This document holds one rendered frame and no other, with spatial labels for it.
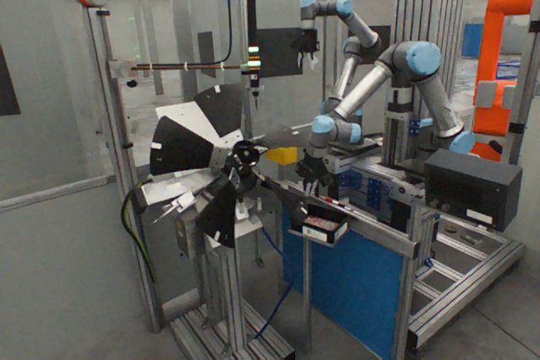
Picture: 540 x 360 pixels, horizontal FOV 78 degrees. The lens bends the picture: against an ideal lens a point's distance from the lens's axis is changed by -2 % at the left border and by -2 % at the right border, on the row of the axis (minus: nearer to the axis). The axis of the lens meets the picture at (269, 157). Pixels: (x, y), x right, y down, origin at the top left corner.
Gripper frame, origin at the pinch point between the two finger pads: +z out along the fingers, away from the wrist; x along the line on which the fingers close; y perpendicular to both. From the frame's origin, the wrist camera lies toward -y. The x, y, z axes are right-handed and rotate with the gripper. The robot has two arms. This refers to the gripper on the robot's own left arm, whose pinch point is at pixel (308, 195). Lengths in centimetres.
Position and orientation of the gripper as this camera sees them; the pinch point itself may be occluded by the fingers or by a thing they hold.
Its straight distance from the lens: 146.1
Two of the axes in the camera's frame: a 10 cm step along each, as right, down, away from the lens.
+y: -5.9, -5.2, 6.2
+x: -7.9, 2.3, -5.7
